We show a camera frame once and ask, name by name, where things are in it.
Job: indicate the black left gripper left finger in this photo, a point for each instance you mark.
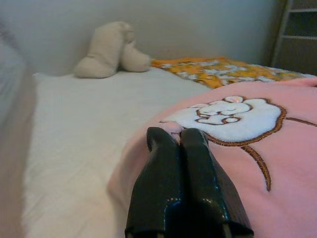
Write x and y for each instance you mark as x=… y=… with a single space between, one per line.
x=158 y=186

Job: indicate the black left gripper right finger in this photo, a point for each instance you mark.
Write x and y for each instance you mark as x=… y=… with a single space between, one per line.
x=198 y=178

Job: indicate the pink plush pillow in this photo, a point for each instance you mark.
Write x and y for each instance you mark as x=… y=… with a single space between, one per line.
x=284 y=173

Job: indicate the white quilted mattress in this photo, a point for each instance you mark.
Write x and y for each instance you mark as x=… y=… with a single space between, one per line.
x=74 y=136

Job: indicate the yellow cartoon egg print blanket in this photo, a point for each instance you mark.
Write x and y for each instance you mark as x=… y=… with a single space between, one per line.
x=210 y=72

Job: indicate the beige plush toy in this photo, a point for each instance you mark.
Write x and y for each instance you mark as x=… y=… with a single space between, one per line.
x=99 y=57

